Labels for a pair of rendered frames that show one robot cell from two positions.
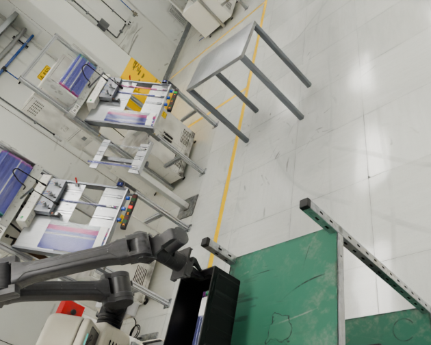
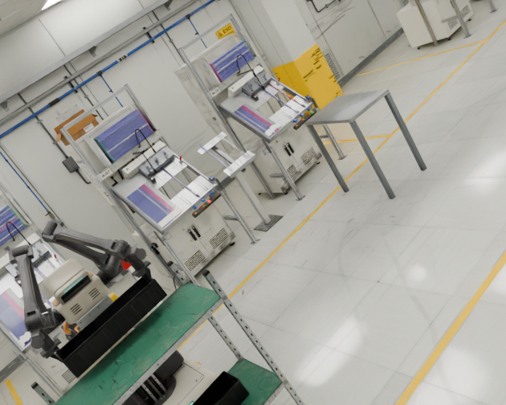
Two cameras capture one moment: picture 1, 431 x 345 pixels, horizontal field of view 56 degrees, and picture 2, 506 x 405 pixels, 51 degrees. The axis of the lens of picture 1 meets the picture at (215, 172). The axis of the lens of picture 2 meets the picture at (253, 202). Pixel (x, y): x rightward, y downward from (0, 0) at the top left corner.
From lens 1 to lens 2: 168 cm
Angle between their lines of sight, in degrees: 19
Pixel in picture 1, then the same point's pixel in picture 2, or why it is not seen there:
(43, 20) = not seen: outside the picture
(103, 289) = (101, 259)
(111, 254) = (102, 245)
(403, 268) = (332, 359)
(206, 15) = (422, 25)
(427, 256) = (350, 360)
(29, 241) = (124, 190)
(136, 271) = (195, 254)
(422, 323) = (274, 385)
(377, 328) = (257, 375)
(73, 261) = (83, 239)
